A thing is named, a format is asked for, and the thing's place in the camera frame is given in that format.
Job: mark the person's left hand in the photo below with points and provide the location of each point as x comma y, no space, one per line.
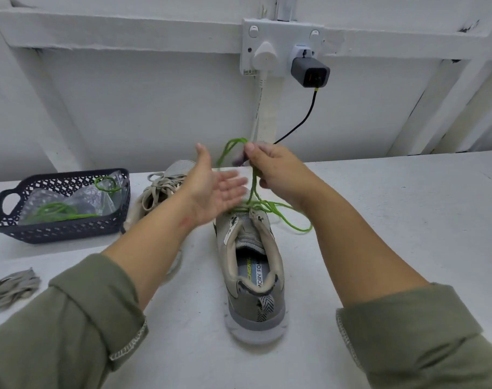
209,194

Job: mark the person's right hand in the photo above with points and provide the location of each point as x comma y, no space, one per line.
282,174

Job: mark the green shoelace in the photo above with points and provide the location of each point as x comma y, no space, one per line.
254,190
55,210

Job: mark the beige shoelace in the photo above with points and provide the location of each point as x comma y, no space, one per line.
11,287
158,188

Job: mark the gray sneaker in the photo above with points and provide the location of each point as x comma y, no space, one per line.
254,308
145,210

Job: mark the clear plastic bag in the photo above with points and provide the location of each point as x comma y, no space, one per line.
84,200

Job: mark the person's right forearm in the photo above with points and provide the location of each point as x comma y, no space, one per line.
392,304

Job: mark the gray charger adapter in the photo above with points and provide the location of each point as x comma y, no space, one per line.
311,72

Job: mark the white plug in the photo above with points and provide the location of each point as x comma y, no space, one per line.
266,56

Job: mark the dark plastic lattice basket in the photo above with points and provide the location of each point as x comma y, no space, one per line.
7,229

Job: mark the white wall socket plate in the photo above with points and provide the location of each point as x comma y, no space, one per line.
282,28

